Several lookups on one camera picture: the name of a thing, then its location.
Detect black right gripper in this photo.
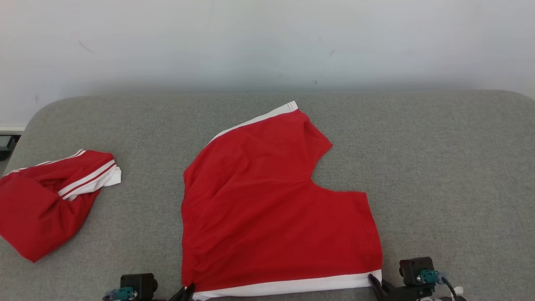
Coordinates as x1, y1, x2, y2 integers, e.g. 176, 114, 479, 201
368, 274, 439, 301

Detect red shorts with white stripe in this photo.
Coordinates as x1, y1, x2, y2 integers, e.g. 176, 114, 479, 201
181, 100, 383, 301

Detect red jersey with white sleeves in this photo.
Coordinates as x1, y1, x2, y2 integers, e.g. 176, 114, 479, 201
0, 149, 122, 263

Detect teal right camera cable connector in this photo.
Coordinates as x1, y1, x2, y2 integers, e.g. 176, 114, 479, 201
417, 269, 440, 285

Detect black right camera cable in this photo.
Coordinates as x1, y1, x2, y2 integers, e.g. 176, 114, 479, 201
438, 276, 465, 301

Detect black frame foot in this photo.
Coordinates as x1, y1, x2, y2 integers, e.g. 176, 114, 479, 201
0, 135, 18, 162

